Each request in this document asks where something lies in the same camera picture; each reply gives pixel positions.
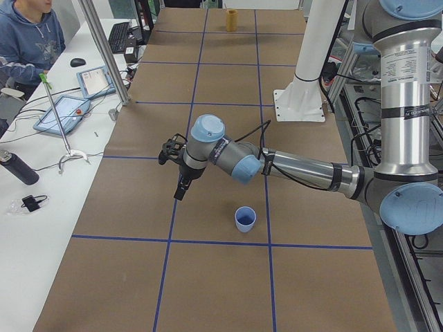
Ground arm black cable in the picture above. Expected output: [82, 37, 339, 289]
[236, 120, 329, 190]

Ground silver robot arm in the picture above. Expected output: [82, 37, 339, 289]
[159, 1, 442, 235]

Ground light blue cup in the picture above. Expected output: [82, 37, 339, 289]
[235, 206, 257, 233]

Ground metal rod stand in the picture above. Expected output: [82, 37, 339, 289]
[39, 73, 91, 174]

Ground aluminium frame post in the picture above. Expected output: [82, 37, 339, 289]
[78, 0, 129, 106]

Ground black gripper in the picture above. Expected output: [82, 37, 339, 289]
[174, 162, 201, 201]

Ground far blue teach pendant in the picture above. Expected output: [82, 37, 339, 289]
[76, 66, 116, 100]

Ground near blue teach pendant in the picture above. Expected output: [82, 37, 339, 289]
[33, 95, 91, 136]

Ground black computer mouse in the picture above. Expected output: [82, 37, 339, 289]
[70, 57, 86, 68]

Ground yellow wooden cup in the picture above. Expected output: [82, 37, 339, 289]
[226, 9, 238, 32]

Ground black keyboard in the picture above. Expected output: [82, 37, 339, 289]
[108, 21, 131, 54]

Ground blue teach pendant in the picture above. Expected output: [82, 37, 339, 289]
[76, 66, 116, 100]
[33, 95, 91, 136]

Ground white camera stand column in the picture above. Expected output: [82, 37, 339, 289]
[273, 0, 347, 122]

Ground person in blue hoodie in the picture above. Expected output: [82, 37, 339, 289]
[1, 0, 66, 100]

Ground black water bottle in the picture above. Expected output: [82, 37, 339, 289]
[1, 150, 39, 185]

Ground black box on desk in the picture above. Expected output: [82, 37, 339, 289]
[124, 46, 138, 64]

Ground small black device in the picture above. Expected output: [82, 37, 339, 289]
[21, 195, 48, 212]

